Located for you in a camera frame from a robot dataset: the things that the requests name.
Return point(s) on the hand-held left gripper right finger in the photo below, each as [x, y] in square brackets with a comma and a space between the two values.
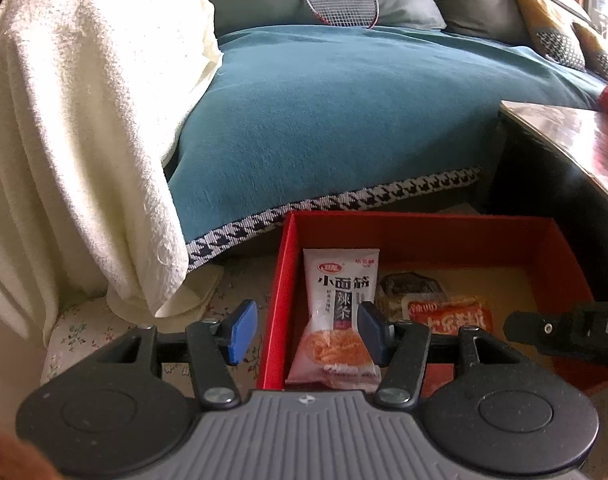
[371, 331]

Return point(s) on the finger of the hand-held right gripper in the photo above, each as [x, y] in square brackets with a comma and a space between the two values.
[534, 330]

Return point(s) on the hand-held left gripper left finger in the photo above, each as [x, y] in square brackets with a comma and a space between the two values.
[241, 331]

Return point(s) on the white snack packet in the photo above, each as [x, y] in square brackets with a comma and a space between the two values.
[334, 310]

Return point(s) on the dark brown cake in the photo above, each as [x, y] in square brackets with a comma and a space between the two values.
[409, 287]

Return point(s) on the red-orange clear snack packet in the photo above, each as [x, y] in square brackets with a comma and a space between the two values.
[449, 317]

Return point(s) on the red cardboard box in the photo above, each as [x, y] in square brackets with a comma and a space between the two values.
[424, 235]

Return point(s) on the floral cloth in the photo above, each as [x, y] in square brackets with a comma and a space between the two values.
[83, 330]

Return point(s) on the dark coffee table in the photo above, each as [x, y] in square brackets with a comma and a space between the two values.
[549, 170]

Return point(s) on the blue sofa cover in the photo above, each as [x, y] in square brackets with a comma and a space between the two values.
[334, 135]

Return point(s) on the white towel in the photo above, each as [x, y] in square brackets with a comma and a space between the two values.
[78, 135]

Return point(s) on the yellow patterned pillow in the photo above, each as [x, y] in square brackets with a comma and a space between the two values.
[551, 27]
[596, 52]

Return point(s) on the dark grey cushion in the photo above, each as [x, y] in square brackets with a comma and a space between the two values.
[479, 5]

